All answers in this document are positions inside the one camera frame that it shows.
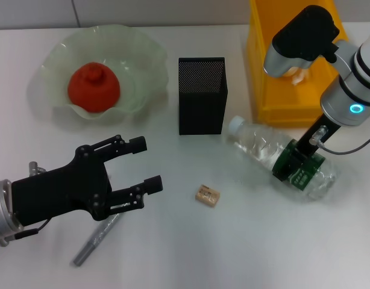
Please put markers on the small beige eraser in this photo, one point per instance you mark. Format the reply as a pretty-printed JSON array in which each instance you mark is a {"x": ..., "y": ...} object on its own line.
[{"x": 207, "y": 195}]

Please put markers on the clear green-label water bottle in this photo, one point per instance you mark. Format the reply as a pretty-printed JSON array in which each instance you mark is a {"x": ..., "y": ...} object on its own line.
[{"x": 257, "y": 141}]

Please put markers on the white paper ball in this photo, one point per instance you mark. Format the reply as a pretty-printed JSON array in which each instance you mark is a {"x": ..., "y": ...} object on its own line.
[{"x": 301, "y": 75}]

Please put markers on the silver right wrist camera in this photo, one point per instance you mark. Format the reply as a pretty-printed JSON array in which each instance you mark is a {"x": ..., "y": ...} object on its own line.
[{"x": 302, "y": 36}]

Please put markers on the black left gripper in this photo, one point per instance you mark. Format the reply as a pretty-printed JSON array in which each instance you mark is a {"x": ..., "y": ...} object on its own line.
[{"x": 61, "y": 189}]

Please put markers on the black mesh pen holder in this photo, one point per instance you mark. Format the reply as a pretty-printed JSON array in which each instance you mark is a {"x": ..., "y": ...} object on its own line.
[{"x": 200, "y": 105}]

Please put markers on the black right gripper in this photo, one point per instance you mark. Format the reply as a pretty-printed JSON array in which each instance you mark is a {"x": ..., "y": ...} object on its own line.
[{"x": 317, "y": 138}]

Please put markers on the silver glitter pen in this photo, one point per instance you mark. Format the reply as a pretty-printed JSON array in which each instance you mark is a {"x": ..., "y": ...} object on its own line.
[{"x": 94, "y": 241}]

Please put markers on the pale green glass fruit plate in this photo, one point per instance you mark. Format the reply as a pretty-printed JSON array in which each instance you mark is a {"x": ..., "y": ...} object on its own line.
[{"x": 136, "y": 60}]

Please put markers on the yellow plastic bin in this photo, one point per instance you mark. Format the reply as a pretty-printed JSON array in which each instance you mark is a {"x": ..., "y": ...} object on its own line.
[{"x": 278, "y": 102}]

